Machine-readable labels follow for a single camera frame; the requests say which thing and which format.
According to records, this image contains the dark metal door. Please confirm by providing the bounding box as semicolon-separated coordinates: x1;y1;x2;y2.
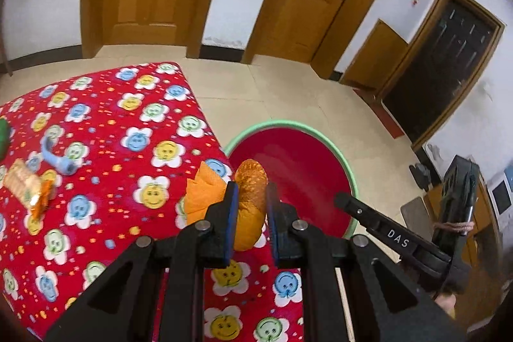
376;0;506;153

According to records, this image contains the red basin with green rim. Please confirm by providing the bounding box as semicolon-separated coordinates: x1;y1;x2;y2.
223;119;359;241

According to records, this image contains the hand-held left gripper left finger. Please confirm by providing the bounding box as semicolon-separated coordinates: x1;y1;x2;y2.
44;182;241;342

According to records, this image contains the green plush toy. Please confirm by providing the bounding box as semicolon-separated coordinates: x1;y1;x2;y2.
0;117;12;159

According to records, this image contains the blue toy tube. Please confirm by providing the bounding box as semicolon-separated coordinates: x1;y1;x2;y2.
39;135;81;177

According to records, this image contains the black box with rope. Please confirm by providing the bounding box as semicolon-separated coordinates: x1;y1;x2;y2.
433;155;482;242

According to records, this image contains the red smiley flower tablecloth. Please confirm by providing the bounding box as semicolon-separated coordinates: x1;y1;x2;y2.
0;62;306;342

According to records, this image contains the grey chair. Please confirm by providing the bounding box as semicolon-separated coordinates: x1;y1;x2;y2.
400;195;436;243

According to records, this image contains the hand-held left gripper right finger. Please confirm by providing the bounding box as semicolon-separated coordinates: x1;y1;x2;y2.
265;182;468;342

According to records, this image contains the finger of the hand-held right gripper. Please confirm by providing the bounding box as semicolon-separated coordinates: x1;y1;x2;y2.
333;191;450;267

